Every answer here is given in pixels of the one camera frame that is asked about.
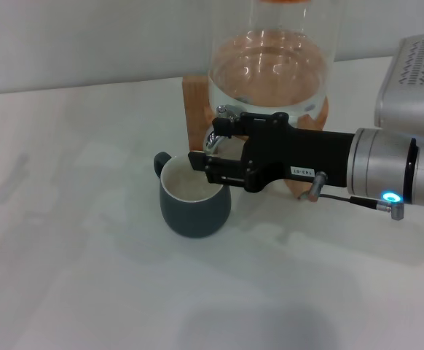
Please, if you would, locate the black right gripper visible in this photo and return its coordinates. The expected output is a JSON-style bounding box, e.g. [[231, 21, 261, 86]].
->
[[187, 112, 358, 194]]

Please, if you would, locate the chrome dispenser faucet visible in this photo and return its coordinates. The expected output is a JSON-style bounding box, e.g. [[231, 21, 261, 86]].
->
[[203, 104, 243, 152]]

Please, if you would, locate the dark grey ceramic cup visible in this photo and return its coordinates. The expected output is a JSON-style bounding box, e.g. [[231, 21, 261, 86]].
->
[[153, 151, 232, 239]]

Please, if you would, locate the wooden dispenser stand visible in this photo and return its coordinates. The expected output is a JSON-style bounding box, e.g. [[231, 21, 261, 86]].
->
[[181, 74, 330, 201]]

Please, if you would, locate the glass water dispenser jar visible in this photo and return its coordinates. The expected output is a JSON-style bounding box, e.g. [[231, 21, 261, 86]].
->
[[206, 0, 344, 121]]

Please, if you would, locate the right wrist cable with plug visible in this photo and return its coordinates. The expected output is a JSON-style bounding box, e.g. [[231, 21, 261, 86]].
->
[[297, 171, 406, 222]]

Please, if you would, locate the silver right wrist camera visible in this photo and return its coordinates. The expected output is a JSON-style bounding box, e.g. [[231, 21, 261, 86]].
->
[[374, 31, 424, 149]]

